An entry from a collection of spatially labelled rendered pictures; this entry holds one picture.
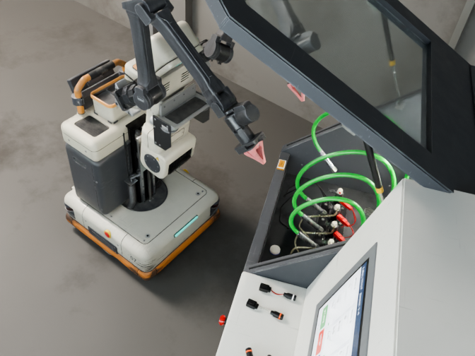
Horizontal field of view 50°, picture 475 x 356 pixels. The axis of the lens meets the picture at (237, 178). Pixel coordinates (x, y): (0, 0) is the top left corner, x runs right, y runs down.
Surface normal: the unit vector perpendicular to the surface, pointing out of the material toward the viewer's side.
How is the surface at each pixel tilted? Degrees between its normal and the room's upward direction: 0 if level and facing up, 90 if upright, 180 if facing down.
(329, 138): 90
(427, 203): 0
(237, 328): 0
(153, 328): 0
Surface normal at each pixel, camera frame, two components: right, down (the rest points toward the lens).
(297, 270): -0.26, 0.68
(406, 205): 0.07, -0.70
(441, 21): -0.61, 0.53
